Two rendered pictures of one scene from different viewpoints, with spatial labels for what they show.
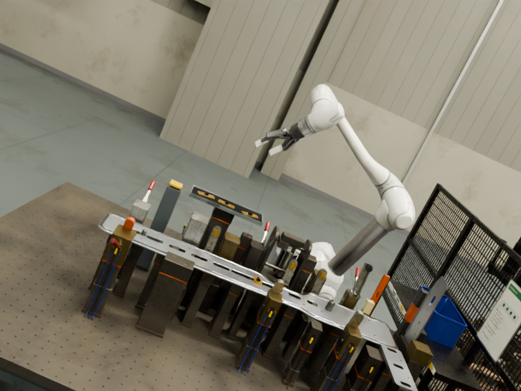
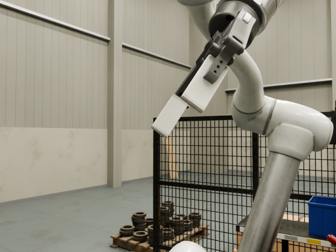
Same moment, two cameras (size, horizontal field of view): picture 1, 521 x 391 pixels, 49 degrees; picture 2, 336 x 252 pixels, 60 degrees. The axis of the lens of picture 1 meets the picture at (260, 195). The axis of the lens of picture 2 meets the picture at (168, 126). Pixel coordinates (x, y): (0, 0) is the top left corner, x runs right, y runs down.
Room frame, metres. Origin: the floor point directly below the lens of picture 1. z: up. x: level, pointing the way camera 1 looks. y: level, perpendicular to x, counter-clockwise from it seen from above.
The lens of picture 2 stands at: (2.48, 0.39, 1.44)
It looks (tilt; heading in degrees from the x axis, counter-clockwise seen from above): 2 degrees up; 309
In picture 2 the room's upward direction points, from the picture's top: straight up
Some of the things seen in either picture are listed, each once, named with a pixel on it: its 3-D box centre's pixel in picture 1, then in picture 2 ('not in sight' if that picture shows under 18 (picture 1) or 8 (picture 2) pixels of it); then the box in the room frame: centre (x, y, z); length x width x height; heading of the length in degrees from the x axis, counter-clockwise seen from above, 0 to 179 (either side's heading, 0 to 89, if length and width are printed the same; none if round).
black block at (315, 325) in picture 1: (301, 355); not in sight; (2.18, -0.44, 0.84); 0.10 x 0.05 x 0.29; 7
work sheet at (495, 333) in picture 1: (505, 320); not in sight; (2.36, -1.17, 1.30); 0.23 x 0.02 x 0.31; 7
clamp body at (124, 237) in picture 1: (108, 273); not in sight; (2.06, 0.41, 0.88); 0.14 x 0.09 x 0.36; 7
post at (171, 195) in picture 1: (158, 226); not in sight; (2.60, 0.38, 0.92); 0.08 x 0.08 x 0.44; 7
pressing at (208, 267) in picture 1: (253, 280); not in sight; (2.32, -0.13, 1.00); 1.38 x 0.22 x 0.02; 97
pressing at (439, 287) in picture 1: (425, 311); not in sight; (2.41, -0.87, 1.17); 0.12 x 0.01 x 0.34; 7
